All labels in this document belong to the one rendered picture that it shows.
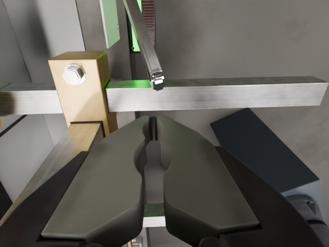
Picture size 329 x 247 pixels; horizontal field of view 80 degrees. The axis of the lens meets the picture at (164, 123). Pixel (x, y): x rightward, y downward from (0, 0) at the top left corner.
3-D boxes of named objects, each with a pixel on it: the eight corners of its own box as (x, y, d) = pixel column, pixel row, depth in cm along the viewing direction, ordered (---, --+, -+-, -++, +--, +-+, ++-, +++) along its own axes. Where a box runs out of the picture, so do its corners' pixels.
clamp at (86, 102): (111, 50, 24) (102, 58, 20) (124, 140, 31) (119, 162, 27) (60, 51, 24) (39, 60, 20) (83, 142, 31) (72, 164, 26)
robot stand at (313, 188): (247, 106, 120) (320, 179, 68) (257, 136, 132) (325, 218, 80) (209, 123, 125) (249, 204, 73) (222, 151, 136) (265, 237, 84)
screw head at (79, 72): (83, 63, 20) (79, 66, 19) (87, 83, 21) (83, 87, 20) (62, 63, 20) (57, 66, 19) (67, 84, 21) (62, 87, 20)
